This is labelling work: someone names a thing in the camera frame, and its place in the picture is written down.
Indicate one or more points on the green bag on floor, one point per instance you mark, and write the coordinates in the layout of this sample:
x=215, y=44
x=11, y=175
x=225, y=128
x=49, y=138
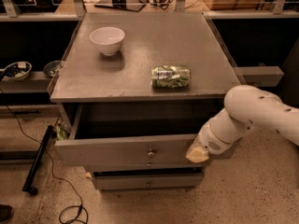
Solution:
x=60, y=130

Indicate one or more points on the grey drawer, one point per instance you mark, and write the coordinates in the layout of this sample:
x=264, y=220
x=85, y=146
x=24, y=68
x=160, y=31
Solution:
x=155, y=181
x=134, y=133
x=143, y=166

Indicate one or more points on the grey middle drawer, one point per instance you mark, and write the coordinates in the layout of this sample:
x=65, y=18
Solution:
x=143, y=166

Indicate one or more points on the black bar on floor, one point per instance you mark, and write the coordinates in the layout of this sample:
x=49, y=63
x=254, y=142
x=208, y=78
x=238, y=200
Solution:
x=28, y=184

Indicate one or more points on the white bowl with items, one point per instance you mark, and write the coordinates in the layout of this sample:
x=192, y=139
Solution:
x=16, y=71

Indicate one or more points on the grey bottom drawer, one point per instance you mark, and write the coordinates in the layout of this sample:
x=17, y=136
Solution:
x=155, y=181

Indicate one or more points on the white ceramic bowl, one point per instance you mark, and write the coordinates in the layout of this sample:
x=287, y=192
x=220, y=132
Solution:
x=108, y=40

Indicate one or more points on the black monitor stand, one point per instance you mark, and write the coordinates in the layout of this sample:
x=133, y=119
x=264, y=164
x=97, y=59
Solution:
x=128, y=5

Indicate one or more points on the grey top drawer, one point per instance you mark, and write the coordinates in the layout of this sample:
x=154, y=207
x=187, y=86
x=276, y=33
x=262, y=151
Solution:
x=134, y=133

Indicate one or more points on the grey drawer cabinet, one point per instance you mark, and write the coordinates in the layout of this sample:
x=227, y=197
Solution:
x=151, y=39

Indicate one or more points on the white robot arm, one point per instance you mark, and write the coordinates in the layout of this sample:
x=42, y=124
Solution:
x=246, y=108

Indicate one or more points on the green snack bag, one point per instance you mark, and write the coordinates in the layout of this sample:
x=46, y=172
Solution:
x=170, y=76

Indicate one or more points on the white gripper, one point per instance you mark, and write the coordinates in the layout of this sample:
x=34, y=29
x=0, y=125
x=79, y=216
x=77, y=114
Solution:
x=209, y=142

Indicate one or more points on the black shoe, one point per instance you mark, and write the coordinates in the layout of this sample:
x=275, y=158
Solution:
x=6, y=213

